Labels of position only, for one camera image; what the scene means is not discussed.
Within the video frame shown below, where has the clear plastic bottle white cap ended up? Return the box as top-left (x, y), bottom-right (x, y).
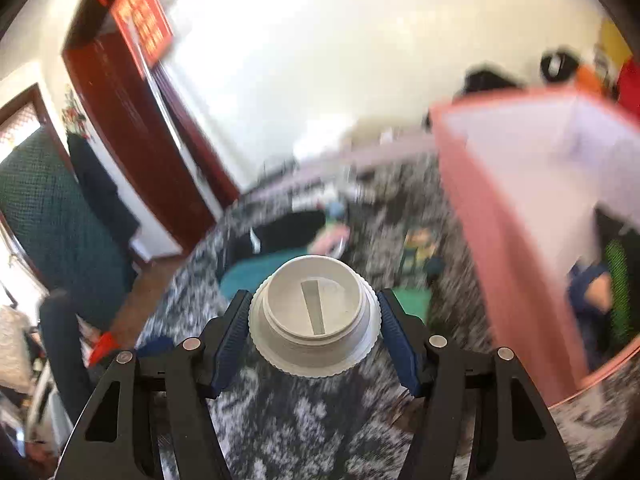
top-left (248, 255), bottom-right (383, 377)

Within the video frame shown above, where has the pink plastic item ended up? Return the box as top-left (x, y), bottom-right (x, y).
top-left (307, 227), bottom-right (351, 257)

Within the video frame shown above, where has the dark red wooden door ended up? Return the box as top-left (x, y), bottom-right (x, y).
top-left (62, 0), bottom-right (241, 261)

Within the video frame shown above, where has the green quilted curtain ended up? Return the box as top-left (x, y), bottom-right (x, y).
top-left (0, 127), bottom-right (136, 331)

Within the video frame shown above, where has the flower wall decoration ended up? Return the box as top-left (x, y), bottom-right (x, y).
top-left (61, 87), bottom-right (92, 137)

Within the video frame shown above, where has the colourful small toy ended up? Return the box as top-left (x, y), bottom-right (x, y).
top-left (400, 227), bottom-right (443, 281)

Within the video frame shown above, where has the dark hanging jacket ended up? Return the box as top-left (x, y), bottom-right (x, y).
top-left (67, 132), bottom-right (141, 256)

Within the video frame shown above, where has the black glove green grip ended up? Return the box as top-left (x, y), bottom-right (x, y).
top-left (602, 237), bottom-right (635, 351)

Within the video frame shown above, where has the pink storage box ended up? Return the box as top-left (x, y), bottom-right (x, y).
top-left (430, 85), bottom-right (640, 408)

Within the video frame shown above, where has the black dotted glove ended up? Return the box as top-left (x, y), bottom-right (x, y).
top-left (232, 210), bottom-right (326, 261)

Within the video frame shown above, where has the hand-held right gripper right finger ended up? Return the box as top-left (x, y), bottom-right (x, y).
top-left (376, 287), bottom-right (576, 480)

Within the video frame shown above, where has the teal zipper case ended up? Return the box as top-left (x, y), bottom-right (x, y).
top-left (218, 252), bottom-right (296, 306)

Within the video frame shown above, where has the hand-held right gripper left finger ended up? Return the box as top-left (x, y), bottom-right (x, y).
top-left (55, 289), bottom-right (253, 480)

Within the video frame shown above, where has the red wall poster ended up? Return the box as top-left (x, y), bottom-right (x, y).
top-left (110, 0), bottom-right (175, 68)

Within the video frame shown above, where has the person's leg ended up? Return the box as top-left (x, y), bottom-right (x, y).
top-left (39, 289), bottom-right (98, 423)

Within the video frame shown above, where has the red cloth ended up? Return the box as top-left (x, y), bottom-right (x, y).
top-left (617, 57), bottom-right (640, 107)

